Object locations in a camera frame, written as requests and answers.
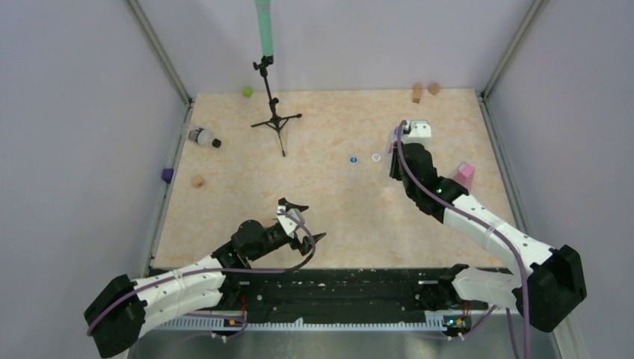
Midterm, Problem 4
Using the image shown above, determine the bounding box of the small clear bottle black cap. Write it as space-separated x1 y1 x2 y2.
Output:
188 127 222 148

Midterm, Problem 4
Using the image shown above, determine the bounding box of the clear plastic bottle white cap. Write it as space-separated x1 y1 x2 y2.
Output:
384 128 398 173

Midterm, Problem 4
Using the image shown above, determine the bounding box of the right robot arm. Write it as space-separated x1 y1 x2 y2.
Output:
390 141 587 333

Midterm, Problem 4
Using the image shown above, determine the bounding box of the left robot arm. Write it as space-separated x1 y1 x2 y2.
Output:
84 198 325 358

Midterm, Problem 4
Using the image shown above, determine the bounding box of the black tripod stand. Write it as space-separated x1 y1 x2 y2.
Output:
250 55 303 157

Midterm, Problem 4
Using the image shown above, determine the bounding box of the wooden cube with cross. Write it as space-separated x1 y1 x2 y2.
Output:
191 174 206 188

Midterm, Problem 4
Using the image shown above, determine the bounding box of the purple block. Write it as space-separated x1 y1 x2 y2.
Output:
161 168 174 184

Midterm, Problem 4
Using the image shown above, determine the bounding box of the tall wooden block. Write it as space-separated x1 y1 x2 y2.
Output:
412 82 424 104

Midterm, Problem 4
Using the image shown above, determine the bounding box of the small wooden cube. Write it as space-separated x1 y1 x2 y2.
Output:
427 82 442 96

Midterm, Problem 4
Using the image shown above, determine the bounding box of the green foam microphone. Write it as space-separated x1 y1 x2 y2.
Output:
254 0 274 58

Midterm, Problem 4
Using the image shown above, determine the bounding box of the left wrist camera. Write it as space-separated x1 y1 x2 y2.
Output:
277 212 305 237

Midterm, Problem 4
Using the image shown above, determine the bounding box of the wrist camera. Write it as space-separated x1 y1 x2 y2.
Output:
277 212 305 237
396 120 432 150

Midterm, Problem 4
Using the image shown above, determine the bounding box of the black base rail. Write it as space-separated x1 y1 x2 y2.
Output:
148 266 516 326

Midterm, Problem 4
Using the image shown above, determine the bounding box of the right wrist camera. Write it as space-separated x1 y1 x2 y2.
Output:
396 120 432 150

